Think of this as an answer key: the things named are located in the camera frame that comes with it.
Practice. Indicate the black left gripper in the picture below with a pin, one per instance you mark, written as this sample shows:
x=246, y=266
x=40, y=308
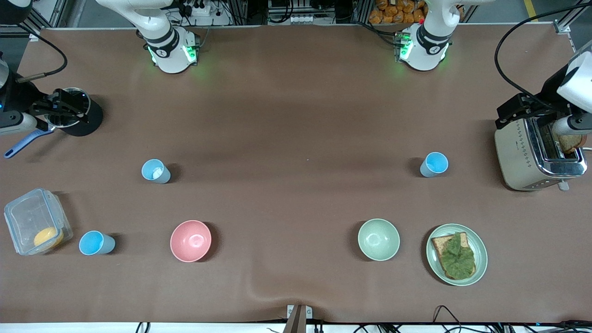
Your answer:
x=549, y=89

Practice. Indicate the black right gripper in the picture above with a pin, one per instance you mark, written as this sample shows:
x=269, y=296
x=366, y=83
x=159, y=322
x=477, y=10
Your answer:
x=19, y=98

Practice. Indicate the blue plastic cup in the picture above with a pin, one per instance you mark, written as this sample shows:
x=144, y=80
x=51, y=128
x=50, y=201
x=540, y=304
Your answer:
x=434, y=164
x=95, y=243
x=156, y=172

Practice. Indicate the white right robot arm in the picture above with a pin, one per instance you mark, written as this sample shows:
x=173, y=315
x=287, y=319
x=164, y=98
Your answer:
x=169, y=51

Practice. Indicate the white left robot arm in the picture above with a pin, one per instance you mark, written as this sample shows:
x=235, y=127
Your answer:
x=428, y=46

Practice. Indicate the glass lid with blue knob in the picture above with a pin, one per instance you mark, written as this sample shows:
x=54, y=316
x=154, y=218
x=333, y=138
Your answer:
x=79, y=94

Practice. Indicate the beige and chrome toaster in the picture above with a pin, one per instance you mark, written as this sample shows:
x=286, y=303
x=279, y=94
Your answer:
x=518, y=152

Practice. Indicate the brown bread slice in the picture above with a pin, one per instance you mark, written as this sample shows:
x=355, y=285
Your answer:
x=571, y=142
x=438, y=242

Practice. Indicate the clear plastic food container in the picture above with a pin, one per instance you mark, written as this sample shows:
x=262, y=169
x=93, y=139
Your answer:
x=27, y=217

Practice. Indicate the yellow round food piece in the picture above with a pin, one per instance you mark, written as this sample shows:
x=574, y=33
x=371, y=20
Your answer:
x=47, y=238

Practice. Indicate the pale green plate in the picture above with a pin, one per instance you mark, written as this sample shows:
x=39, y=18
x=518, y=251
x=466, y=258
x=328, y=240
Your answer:
x=481, y=254

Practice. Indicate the green lettuce leaf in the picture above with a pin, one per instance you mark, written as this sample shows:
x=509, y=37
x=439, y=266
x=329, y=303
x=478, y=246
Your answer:
x=458, y=259

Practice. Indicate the bag of orange buns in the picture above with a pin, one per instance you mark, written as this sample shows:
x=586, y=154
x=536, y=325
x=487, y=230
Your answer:
x=393, y=11

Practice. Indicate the white power strip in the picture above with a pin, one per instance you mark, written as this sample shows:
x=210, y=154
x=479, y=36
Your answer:
x=303, y=19
x=200, y=8

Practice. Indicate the pale green bowl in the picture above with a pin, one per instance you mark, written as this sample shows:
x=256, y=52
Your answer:
x=378, y=239

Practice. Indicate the pink bowl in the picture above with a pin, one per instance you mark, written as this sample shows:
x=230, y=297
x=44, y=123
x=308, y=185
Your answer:
x=190, y=241

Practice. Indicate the brown table mat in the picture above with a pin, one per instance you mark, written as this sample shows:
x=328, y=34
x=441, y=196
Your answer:
x=296, y=138

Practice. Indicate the aluminium frame profile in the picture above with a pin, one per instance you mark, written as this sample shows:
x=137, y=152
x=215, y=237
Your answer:
x=571, y=17
x=44, y=16

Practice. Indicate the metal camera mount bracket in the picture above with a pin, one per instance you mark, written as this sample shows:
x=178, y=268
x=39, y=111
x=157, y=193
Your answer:
x=298, y=321

